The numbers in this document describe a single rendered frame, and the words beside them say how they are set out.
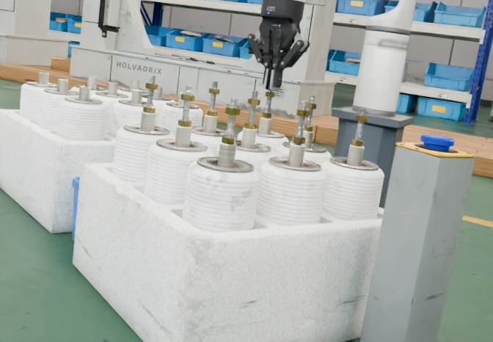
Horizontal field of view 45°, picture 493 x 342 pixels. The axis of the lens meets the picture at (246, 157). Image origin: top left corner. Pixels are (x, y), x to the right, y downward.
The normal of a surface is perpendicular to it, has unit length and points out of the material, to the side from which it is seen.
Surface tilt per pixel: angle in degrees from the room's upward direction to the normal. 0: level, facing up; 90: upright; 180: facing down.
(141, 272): 90
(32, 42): 90
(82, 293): 0
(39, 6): 90
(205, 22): 90
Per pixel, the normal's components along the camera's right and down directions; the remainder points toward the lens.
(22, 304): 0.14, -0.97
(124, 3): -0.44, 0.11
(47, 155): -0.78, 0.01
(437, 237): 0.57, 0.23
